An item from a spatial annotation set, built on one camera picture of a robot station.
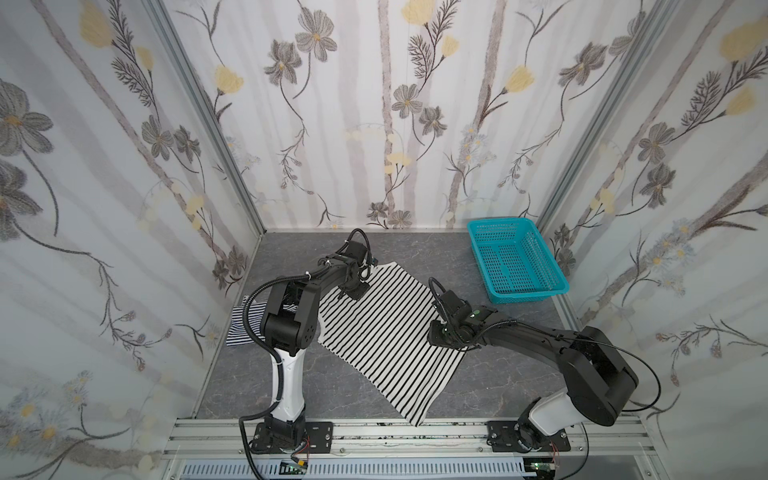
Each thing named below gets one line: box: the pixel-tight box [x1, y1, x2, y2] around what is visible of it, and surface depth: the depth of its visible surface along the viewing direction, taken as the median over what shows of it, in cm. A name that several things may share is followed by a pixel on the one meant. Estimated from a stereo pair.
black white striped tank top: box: [318, 262, 466, 426], surface depth 90 cm
